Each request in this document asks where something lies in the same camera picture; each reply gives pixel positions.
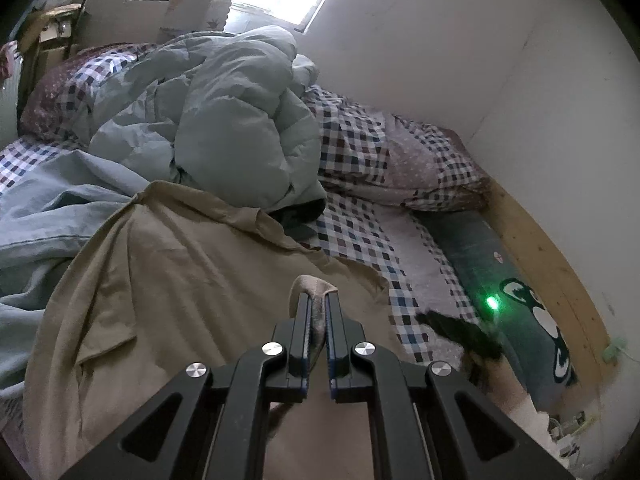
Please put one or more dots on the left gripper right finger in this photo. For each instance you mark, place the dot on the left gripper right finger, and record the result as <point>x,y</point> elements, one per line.
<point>426,422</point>

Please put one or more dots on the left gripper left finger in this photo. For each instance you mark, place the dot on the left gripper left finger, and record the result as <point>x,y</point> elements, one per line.
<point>210,423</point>

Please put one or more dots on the tan khaki garment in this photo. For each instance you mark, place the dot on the tan khaki garment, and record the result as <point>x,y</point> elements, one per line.
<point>177,276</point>

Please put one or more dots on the dark teal penguin pillow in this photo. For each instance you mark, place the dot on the dark teal penguin pillow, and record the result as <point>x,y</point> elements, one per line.
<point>532,340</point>

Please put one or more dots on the plaid checkered bed sheet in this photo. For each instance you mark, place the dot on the plaid checkered bed sheet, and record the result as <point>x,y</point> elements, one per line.
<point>419,274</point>

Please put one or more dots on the wooden headboard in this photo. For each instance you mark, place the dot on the wooden headboard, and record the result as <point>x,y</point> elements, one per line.
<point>546,269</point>

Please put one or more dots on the dark teal garment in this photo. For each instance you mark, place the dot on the dark teal garment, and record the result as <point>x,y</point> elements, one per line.
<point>298,214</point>

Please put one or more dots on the plaid folded quilt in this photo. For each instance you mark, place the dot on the plaid folded quilt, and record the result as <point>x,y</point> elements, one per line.
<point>393,161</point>

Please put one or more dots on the light blue grey garment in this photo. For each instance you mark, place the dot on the light blue grey garment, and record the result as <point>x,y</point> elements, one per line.
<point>46,218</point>

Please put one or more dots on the plaid pillow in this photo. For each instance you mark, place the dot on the plaid pillow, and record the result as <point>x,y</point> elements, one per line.
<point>59,94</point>

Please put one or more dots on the stacked cardboard boxes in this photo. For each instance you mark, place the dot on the stacked cardboard boxes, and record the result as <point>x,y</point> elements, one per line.
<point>46,37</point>

